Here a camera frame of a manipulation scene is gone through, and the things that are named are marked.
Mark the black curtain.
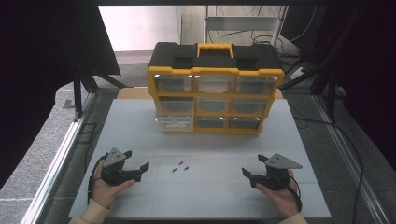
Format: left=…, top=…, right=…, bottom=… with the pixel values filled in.
left=321, top=0, right=396, bottom=172
left=0, top=0, right=122, bottom=190

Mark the hand-held gripper black cable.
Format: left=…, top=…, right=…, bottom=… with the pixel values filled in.
left=285, top=173, right=304, bottom=213
left=86, top=154, right=109, bottom=205

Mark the aluminium frame rail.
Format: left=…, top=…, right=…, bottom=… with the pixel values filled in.
left=20, top=92, right=96, bottom=224
left=312, top=94, right=390, bottom=224

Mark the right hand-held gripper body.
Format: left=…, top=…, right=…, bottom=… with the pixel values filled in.
left=250, top=152, right=304, bottom=191

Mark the long black floor cable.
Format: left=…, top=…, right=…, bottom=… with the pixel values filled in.
left=292, top=105, right=364, bottom=224

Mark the wooden board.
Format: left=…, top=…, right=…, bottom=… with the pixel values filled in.
left=116, top=87, right=284, bottom=101

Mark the yellow black organizer cabinet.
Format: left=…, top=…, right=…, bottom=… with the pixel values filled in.
left=147, top=41, right=285, bottom=135

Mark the person's right hand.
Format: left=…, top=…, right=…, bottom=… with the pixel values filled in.
left=255, top=169, right=301, bottom=219

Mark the white power strip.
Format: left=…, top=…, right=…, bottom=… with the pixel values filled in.
left=289, top=65, right=306, bottom=81

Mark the person's left hand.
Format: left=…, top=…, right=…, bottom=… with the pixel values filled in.
left=90, top=160, right=137, bottom=209

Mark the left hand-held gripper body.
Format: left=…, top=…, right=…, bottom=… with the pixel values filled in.
left=100, top=147, right=143, bottom=187

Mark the right hand-held gripper black cable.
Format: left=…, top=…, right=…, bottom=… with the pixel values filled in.
left=285, top=173, right=304, bottom=213

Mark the left hand-held gripper black cable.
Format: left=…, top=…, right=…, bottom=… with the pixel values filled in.
left=86, top=154, right=109, bottom=205

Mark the white metal rack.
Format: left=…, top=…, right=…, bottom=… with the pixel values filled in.
left=203, top=5, right=290, bottom=49

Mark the tangle of black cables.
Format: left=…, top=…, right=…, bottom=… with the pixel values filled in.
left=251, top=33, right=302, bottom=64

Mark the grid of clear drawers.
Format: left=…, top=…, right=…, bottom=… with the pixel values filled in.
left=153, top=74, right=278, bottom=131

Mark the clear plastic drawer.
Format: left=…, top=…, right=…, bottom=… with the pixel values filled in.
left=154, top=115, right=196, bottom=133

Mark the black metal stand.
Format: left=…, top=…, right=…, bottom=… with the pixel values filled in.
left=63, top=60, right=134, bottom=123
left=279, top=6, right=367, bottom=125

